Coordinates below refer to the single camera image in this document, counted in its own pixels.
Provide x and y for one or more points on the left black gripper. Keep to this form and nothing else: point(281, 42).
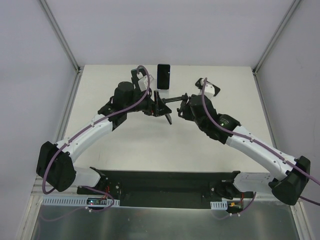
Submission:
point(155, 105)

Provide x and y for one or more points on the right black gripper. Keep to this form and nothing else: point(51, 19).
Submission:
point(185, 110)

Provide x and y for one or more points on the silver folding phone stand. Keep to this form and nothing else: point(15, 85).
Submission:
point(164, 93)

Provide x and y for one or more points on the black phone blue edge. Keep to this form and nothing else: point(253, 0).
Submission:
point(163, 76)

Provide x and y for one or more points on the black phone teal edge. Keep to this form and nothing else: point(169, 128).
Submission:
point(134, 75)

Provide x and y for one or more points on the black folding phone stand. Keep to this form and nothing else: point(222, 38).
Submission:
point(172, 100)

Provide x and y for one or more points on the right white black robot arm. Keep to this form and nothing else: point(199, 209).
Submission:
point(287, 175)

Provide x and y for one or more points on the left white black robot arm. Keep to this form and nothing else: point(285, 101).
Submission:
point(56, 160)

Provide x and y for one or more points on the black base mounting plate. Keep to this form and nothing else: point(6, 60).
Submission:
point(182, 190)

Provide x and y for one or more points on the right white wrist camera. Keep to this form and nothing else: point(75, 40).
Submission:
point(208, 89)

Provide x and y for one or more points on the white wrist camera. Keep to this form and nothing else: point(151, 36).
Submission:
point(208, 89)
point(143, 81)

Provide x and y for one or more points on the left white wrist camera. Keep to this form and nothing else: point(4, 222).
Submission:
point(143, 81)

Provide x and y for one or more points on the right white cable duct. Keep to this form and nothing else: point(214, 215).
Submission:
point(225, 204)

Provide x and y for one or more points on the white cable duct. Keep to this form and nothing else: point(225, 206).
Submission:
point(68, 201)
point(225, 204)

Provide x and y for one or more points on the left aluminium frame post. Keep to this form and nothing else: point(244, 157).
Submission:
point(59, 34)

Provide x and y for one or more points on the aluminium frame post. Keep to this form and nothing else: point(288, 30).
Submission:
point(277, 34)
point(59, 34)

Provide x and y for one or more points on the right aluminium frame post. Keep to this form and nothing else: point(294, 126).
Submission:
point(277, 34)

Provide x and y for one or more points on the left white cable duct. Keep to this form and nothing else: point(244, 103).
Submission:
point(68, 201)

